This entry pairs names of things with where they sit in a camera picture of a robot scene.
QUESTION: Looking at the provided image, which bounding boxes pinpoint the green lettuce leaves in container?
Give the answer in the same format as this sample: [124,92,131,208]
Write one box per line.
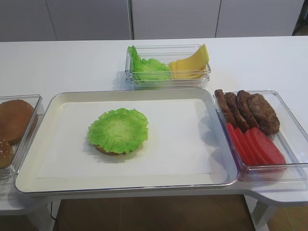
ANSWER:
[128,46,170,80]

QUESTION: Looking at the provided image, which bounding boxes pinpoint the yellow cheese slices stack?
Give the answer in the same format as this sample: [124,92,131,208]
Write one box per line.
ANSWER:
[169,58,206,79]

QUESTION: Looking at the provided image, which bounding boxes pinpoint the red tomato slice front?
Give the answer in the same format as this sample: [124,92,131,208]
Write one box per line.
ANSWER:
[246,128,287,165]

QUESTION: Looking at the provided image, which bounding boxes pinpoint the red tomato slice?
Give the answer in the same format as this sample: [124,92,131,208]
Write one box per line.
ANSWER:
[244,129,268,166]
[234,128,258,166]
[227,123,242,157]
[246,128,287,165]

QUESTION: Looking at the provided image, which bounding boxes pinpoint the upright yellow cheese slice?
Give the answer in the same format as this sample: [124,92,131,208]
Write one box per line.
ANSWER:
[191,44,209,66]

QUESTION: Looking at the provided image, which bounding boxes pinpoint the brown meat patty leftmost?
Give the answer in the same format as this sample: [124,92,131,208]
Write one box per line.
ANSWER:
[214,89,238,128]

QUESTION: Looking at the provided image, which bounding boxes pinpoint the white paper tray liner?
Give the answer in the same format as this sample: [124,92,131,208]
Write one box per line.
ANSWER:
[38,99,211,178]

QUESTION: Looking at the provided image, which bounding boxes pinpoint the clear bun container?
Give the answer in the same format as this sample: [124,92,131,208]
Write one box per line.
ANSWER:
[0,95,44,186]

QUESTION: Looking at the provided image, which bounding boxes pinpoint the brown meat patty front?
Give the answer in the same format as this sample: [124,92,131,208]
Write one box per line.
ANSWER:
[248,93,280,135]

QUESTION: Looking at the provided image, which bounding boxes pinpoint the clear lettuce and cheese container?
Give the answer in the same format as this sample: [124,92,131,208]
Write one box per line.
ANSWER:
[125,44,211,90]

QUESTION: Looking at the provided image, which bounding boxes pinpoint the bottom burger bun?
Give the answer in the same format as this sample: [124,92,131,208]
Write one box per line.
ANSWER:
[95,145,126,155]

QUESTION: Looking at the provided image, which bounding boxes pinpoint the sesame seed bun top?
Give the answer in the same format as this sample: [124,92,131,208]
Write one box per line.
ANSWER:
[0,140,13,169]

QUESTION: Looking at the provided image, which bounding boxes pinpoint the white serving tray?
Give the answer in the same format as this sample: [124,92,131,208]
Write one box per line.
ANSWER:
[15,88,238,194]

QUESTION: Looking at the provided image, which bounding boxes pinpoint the clear meat and tomato container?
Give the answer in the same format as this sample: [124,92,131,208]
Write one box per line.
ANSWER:
[213,90,308,181]

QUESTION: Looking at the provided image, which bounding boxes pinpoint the green lettuce leaf on bun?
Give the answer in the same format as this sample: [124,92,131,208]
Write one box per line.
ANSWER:
[88,108,149,153]

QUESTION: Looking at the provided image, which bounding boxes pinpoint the brown meat patty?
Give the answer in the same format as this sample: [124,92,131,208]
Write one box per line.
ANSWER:
[214,89,238,128]
[237,90,260,128]
[225,92,249,133]
[248,93,280,135]

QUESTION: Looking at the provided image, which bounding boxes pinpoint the plain brown bun top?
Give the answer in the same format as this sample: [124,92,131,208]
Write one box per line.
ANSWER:
[0,100,38,145]

